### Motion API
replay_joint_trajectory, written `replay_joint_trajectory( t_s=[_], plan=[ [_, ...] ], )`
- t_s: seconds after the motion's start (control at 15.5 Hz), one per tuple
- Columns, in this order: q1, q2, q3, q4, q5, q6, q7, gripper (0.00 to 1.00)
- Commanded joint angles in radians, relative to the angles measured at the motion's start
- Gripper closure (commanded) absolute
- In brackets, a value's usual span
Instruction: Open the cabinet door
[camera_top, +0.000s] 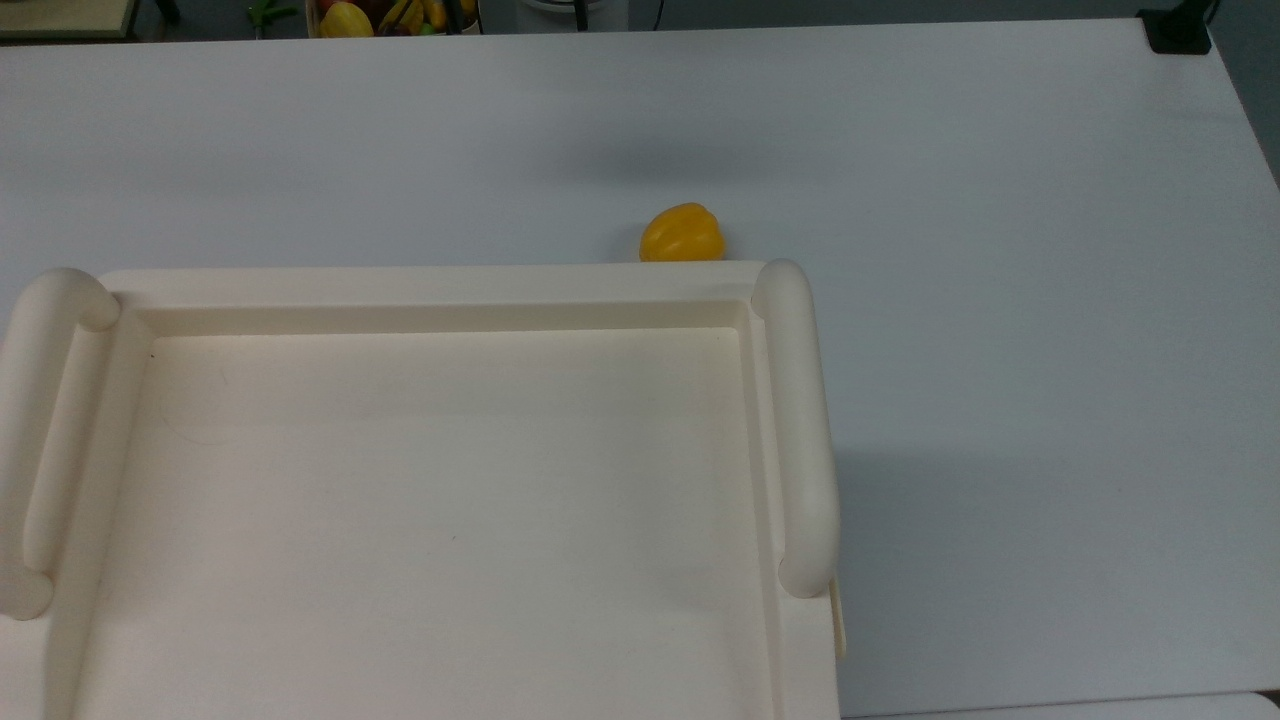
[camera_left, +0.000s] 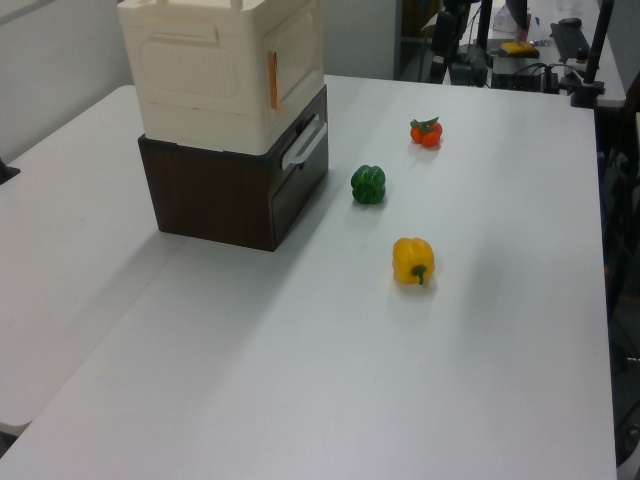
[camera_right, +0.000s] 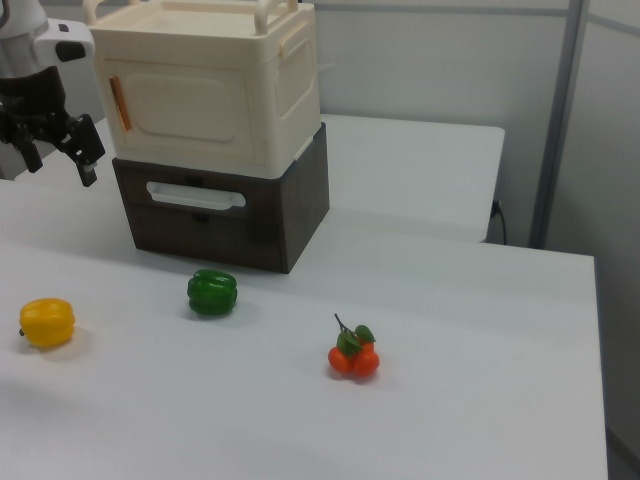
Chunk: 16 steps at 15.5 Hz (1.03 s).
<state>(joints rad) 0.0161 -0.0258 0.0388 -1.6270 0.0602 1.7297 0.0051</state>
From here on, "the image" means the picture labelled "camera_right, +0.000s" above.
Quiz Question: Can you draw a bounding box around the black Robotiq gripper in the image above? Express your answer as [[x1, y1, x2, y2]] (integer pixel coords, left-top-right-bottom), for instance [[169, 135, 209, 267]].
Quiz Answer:
[[0, 66, 108, 188]]

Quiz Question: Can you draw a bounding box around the cream cabinet door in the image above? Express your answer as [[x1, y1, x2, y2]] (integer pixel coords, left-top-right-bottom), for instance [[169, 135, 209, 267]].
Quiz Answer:
[[103, 58, 267, 164]]

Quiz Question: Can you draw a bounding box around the dark brown drawer unit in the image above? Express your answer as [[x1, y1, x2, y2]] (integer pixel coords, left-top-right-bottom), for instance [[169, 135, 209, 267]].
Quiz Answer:
[[111, 122, 332, 275]]

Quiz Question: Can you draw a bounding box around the yellow bell pepper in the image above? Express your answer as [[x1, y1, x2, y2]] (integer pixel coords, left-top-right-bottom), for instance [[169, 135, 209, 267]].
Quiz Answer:
[[18, 297, 77, 349]]

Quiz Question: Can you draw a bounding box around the green bell pepper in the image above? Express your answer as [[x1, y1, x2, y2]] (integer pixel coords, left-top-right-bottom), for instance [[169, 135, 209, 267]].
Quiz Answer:
[[187, 268, 239, 318]]

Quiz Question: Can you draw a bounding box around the orange tangerine cluster with leaves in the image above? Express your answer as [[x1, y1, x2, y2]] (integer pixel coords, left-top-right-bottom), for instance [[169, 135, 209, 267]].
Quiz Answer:
[[327, 313, 382, 379]]

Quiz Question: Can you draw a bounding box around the orange door handle strip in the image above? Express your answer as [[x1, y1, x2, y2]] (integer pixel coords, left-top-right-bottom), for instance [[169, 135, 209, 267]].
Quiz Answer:
[[108, 74, 134, 134]]

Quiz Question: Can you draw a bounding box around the white drawer handle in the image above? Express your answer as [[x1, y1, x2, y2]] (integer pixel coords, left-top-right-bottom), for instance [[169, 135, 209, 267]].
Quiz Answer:
[[145, 180, 248, 212]]

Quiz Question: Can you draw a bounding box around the grey partition post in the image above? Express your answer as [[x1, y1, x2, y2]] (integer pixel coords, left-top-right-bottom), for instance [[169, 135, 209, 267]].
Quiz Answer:
[[528, 0, 589, 250]]

